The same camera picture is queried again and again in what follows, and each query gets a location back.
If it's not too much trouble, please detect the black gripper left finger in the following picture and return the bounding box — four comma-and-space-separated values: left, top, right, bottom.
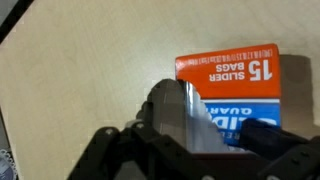
67, 79, 195, 180

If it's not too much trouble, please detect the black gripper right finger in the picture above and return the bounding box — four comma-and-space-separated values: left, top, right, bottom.
239, 119, 320, 180

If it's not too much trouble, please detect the orange blue ziplock bag box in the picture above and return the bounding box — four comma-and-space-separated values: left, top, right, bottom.
175, 43, 281, 145

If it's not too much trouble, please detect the clear ziplock bag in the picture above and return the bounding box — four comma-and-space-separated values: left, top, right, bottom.
184, 82, 229, 153

